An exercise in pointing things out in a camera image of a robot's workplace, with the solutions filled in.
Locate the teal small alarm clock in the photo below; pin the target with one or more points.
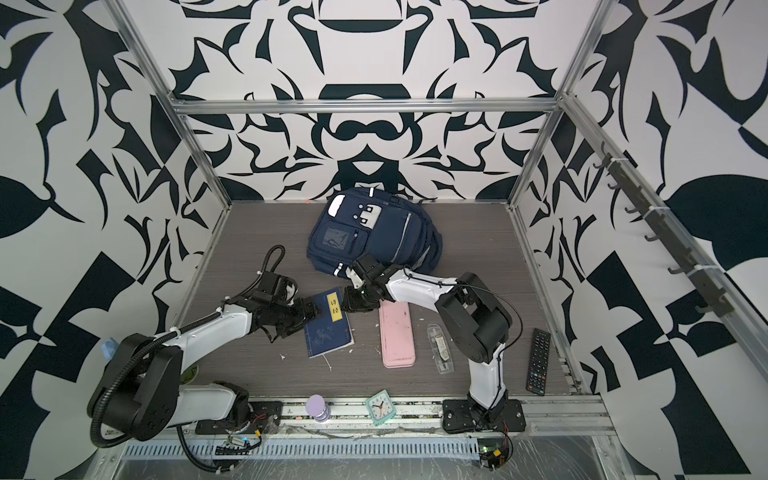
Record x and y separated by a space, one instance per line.
381 408

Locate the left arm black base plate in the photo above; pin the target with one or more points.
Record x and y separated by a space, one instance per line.
258 416

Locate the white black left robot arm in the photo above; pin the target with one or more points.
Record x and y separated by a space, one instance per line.
141 392

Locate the purple small bottle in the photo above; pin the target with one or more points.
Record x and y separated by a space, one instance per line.
317 408

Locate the small circuit board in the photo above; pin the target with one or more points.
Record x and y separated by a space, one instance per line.
494 457
236 446

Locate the pink pencil case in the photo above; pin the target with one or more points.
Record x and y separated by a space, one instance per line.
396 334

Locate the blue book yellow label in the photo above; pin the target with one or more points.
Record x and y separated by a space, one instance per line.
330 330

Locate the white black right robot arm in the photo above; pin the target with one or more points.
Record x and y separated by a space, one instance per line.
476 320

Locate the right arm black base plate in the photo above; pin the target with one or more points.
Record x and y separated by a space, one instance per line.
466 416

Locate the light blue water bottle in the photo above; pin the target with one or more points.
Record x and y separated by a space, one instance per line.
109 348

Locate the black tv remote control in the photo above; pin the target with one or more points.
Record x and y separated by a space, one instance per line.
536 377

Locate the small circuit board left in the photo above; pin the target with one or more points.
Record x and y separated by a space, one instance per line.
236 446

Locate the white slotted cable duct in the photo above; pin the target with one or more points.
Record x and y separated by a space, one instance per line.
293 448

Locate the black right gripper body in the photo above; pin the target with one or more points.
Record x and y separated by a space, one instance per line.
358 298

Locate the small circuit board right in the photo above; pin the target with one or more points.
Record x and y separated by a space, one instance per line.
494 457

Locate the navy blue school backpack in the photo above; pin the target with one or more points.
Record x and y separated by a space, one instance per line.
365 220

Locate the clear plastic bag with eraser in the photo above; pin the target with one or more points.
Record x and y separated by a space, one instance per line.
440 349

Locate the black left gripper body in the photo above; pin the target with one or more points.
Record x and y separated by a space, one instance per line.
296 316

